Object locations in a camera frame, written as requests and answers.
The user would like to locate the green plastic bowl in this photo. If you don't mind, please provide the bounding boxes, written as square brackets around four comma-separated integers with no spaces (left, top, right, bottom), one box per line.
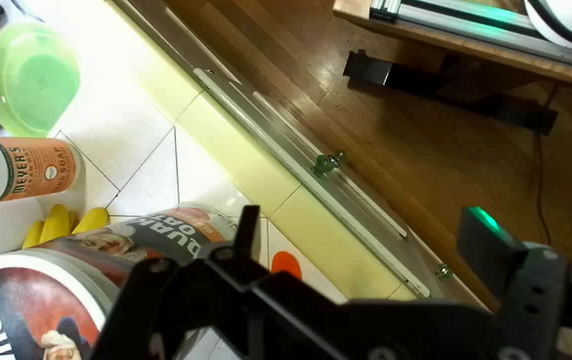
[0,23,80,138]

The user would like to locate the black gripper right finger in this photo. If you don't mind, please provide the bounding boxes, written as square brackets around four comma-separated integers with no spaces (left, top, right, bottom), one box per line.
[457,207,568,360]

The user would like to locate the wooden table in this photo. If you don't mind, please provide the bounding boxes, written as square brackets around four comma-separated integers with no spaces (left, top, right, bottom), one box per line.
[332,0,572,86]

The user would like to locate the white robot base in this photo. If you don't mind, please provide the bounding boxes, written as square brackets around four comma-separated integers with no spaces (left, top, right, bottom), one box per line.
[524,0,572,48]

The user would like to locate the Quaker oats canister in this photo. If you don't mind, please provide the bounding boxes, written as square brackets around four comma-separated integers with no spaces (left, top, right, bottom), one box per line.
[0,207,235,360]

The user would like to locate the yellow rubber gloves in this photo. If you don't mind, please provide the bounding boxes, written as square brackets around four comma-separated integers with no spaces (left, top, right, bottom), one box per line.
[22,205,110,249]

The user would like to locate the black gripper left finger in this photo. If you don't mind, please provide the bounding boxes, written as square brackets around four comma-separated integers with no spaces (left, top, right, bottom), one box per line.
[92,205,341,360]

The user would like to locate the orange label soap bottle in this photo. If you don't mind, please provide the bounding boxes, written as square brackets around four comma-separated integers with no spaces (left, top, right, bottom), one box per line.
[0,136,82,203]

